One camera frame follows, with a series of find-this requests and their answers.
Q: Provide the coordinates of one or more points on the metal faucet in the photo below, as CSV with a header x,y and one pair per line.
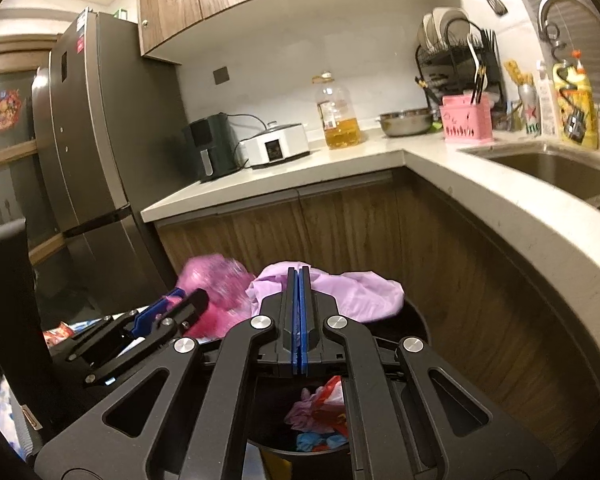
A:
x,y
547,10

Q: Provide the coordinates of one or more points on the light purple plastic bag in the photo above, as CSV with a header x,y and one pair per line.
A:
x,y
355,295

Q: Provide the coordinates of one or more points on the steel bowl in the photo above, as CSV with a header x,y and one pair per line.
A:
x,y
405,124

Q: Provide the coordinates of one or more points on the wooden glass door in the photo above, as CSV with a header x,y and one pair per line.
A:
x,y
10,155

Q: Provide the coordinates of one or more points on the cooking oil bottle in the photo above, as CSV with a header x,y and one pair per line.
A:
x,y
337,120

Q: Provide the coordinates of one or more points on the white plate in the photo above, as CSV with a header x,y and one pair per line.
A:
x,y
430,30
455,22

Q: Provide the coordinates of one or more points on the green drink can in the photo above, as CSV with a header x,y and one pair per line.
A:
x,y
528,110

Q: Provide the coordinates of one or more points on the pink utensil holder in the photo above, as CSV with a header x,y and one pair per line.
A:
x,y
465,122

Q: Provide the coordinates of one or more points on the white electric cooker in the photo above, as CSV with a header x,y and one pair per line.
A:
x,y
280,147

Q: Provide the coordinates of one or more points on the grey refrigerator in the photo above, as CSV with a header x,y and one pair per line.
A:
x,y
105,135

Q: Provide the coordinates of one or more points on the red white plastic bag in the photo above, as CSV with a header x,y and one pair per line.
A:
x,y
330,405

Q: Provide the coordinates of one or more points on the red door decoration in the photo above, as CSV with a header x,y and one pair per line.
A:
x,y
4,111

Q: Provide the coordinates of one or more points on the yellow dish soap bottle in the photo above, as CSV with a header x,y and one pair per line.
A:
x,y
577,110

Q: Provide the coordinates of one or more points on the black dish rack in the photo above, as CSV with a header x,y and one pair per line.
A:
x,y
452,75

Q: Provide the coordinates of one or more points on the red snack wrapper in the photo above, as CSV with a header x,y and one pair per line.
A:
x,y
58,335

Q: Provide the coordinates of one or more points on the blue plastic bag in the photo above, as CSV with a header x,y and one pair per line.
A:
x,y
320,441

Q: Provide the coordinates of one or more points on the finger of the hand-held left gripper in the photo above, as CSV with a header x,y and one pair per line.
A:
x,y
150,345
152,312

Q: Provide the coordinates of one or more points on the wooden lower cabinet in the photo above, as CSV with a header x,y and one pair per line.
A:
x,y
480,270

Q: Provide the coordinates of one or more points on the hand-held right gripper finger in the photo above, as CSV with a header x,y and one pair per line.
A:
x,y
304,350
294,350

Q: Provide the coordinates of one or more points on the black air fryer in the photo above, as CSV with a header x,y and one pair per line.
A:
x,y
210,150

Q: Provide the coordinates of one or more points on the dark wall socket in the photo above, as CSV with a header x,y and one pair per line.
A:
x,y
221,75

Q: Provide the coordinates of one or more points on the black trash bin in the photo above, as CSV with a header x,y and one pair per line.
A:
x,y
412,322

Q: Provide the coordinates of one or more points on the white slim bottle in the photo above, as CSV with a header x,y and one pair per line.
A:
x,y
546,105

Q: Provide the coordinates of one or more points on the white ladle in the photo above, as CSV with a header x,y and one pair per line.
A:
x,y
479,67

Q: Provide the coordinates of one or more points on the beige kitchen countertop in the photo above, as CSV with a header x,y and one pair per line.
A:
x,y
360,160

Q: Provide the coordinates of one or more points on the steel sink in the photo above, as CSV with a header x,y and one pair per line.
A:
x,y
555,170

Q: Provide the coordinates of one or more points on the pale pink plastic bag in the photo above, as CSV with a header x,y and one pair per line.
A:
x,y
302,410

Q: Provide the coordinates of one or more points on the yellow artificial flowers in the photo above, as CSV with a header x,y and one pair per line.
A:
x,y
517,74

